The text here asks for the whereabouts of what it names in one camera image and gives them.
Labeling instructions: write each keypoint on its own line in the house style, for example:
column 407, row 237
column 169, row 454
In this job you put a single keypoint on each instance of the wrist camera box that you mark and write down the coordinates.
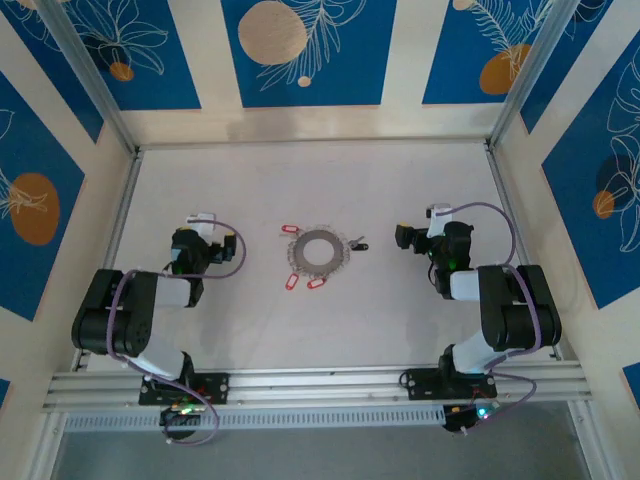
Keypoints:
column 439, row 222
column 205, row 226

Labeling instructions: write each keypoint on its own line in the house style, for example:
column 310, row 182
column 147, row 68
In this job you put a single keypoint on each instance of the aluminium back rail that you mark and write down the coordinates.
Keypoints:
column 310, row 143

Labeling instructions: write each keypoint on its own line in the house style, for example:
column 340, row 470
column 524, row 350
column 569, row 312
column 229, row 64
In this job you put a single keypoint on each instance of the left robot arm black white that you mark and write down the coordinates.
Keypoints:
column 135, row 320

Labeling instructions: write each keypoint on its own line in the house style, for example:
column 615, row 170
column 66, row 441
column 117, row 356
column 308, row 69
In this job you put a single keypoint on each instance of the aluminium frame post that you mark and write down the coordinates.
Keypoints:
column 85, row 65
column 530, row 70

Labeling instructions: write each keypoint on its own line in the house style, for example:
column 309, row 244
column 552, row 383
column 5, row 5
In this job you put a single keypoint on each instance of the silver keyring disc with rings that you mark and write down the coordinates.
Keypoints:
column 300, row 252

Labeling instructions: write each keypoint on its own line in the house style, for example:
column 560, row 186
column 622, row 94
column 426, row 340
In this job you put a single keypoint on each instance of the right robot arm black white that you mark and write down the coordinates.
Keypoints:
column 520, row 310

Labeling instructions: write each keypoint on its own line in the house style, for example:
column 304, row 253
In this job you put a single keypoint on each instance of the silver key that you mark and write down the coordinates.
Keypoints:
column 355, row 242

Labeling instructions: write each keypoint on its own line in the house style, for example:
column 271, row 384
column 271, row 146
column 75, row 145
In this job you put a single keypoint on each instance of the aluminium mounting rail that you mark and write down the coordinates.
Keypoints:
column 325, row 387

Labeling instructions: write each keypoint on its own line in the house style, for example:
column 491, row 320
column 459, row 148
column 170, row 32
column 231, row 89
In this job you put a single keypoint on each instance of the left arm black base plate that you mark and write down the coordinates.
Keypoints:
column 215, row 387

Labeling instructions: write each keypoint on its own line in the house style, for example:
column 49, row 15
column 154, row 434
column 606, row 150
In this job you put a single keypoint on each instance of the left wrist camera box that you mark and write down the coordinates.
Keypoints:
column 205, row 226

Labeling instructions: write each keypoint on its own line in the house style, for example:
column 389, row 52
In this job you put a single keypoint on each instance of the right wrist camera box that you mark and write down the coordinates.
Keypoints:
column 439, row 222

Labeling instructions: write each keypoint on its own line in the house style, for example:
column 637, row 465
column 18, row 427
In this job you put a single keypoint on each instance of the aluminium side rail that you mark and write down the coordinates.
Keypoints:
column 510, row 215
column 120, row 225

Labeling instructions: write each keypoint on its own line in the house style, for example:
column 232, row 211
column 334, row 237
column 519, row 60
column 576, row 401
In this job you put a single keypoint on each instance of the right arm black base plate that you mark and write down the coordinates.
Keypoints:
column 420, row 385

